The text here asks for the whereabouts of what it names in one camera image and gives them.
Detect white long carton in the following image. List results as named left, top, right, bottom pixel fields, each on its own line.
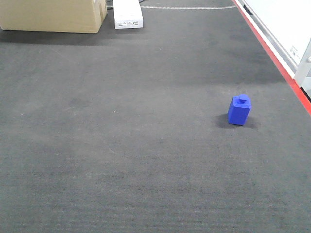
left=113, top=0, right=144, bottom=29

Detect brown cardboard box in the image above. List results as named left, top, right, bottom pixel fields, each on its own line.
left=0, top=0, right=107, bottom=33

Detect red conveyor edge strip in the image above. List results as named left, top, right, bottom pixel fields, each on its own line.
left=233, top=0, right=311, bottom=115

